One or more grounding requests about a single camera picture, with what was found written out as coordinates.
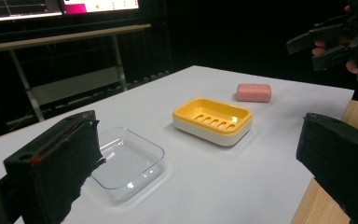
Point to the monitor with dark screen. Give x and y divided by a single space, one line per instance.
18 7

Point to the yellow and white soap dish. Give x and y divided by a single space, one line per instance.
213 121

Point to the pink soap bar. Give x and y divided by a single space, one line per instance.
254 92

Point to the desk with white metal legs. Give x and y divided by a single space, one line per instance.
59 38

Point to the white table cover sheet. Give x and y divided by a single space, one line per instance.
230 174

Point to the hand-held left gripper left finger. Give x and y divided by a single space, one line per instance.
56 161

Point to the monitor with white pink screen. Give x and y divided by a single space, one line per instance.
105 5

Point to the white board panel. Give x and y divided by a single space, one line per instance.
74 85

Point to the clear plastic tray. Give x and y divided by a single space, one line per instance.
130 161

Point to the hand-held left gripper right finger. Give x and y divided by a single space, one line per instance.
345 155

